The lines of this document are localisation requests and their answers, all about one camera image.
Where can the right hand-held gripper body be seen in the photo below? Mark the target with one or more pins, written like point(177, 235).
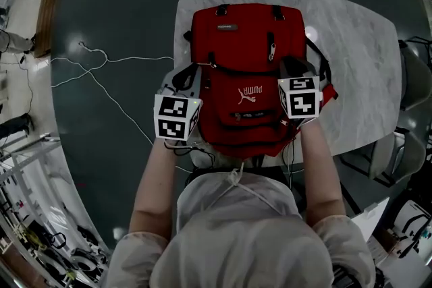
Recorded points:
point(302, 101)

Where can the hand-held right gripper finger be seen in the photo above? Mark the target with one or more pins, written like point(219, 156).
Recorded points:
point(308, 71)
point(290, 69)

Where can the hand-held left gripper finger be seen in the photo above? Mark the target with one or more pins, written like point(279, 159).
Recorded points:
point(189, 84)

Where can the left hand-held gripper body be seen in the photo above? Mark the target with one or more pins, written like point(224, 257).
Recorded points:
point(172, 118)

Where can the red fabric bag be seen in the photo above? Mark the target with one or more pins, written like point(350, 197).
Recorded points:
point(246, 44)

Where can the person's right forearm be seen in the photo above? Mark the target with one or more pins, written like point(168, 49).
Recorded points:
point(320, 172)

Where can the person's left forearm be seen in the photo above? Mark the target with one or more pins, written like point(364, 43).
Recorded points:
point(155, 185)

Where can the white marble table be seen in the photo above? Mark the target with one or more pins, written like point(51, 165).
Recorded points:
point(354, 60)

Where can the grey upholstered chair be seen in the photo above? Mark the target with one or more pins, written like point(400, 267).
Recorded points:
point(415, 77)
point(398, 158)

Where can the person's light hooded top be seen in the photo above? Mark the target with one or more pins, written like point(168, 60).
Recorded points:
point(236, 229)

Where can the brown wooden platform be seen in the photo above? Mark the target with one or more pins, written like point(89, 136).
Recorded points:
point(50, 3)

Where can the white and black equipment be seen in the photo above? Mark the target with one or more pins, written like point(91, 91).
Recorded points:
point(86, 261)
point(410, 226)

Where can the aluminium frame rack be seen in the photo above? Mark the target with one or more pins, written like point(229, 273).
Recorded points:
point(20, 172)

